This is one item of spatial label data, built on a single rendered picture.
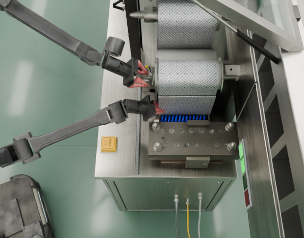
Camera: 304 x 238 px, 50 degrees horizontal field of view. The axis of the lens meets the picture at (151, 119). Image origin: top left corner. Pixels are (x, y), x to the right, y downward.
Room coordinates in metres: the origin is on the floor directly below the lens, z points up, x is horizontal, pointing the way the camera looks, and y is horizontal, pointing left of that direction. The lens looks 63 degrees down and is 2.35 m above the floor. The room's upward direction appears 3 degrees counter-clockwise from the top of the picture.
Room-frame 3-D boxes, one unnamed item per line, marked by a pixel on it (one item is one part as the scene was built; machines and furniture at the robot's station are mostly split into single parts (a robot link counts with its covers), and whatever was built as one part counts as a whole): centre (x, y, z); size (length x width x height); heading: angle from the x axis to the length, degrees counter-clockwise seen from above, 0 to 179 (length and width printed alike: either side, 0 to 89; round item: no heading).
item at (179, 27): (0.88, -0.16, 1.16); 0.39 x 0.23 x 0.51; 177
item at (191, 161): (0.47, -0.19, 0.96); 0.10 x 0.03 x 0.11; 87
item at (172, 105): (0.68, -0.15, 1.11); 0.23 x 0.01 x 0.18; 87
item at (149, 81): (0.79, 0.01, 1.05); 0.06 x 0.05 x 0.31; 87
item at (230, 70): (0.73, -0.33, 1.28); 0.06 x 0.05 x 0.02; 87
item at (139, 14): (1.00, 0.04, 1.33); 0.06 x 0.03 x 0.03; 87
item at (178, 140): (0.56, -0.18, 1.00); 0.40 x 0.16 x 0.06; 87
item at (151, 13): (1.00, -0.02, 1.33); 0.06 x 0.06 x 0.06; 87
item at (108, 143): (0.60, 0.21, 0.91); 0.07 x 0.07 x 0.02; 87
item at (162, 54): (0.86, -0.16, 1.17); 0.26 x 0.12 x 0.12; 87
